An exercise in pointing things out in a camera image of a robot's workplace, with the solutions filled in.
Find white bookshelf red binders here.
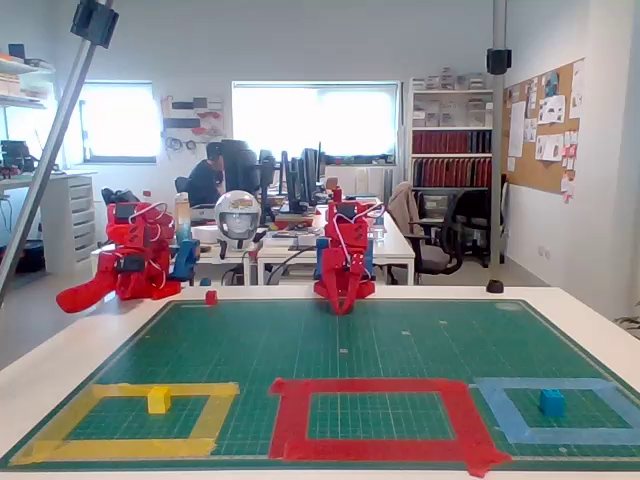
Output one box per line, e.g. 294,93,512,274
407,74,496,266

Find colourful drink bottle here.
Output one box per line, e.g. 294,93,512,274
173,192,194,246

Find black pole clamp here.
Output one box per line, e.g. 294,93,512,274
69,0,120,50
486,47,513,76

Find wall tool rack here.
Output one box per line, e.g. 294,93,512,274
159,94,226,152

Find black office chair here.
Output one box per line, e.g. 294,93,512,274
457,189,494,269
409,192,466,286

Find green potted plant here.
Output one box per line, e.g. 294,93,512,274
613,313,640,342

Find upright aluminium frame pole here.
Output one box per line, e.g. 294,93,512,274
492,0,508,266

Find yellow tape square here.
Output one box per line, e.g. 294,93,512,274
8,382,240,466

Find red leader arm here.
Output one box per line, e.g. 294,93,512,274
55,201,182,315

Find black bag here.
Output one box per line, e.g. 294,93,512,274
101,186,141,206

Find yellow cube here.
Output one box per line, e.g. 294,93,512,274
146,385,173,415

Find blue tape square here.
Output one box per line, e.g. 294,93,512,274
469,377,640,446

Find small bright window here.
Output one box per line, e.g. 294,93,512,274
78,80,159,165

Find black computer monitor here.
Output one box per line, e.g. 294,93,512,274
257,149,279,224
220,138,261,196
278,149,304,214
299,142,325,206

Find cork pinboard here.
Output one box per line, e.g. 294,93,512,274
501,57,587,201

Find beige jacket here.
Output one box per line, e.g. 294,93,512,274
387,181,426,236

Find white helmet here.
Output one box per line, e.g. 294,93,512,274
214,190,262,251

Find white drawer cabinet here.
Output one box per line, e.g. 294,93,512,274
40,172,99,275

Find green cutting mat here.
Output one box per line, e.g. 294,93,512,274
0,298,640,472

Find red tape square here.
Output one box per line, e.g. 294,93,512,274
267,377,514,479

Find white servo cable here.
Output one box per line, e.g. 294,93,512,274
331,202,387,281
127,202,170,291

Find black floor bin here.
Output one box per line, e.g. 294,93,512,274
14,239,46,274

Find blue cube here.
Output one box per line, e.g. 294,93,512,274
538,388,567,418

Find seated person dark sweater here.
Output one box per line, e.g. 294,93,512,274
185,142,226,209

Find black benchtop machine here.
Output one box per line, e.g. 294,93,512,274
0,139,40,175

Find large bright window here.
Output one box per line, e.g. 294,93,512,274
231,79,402,165

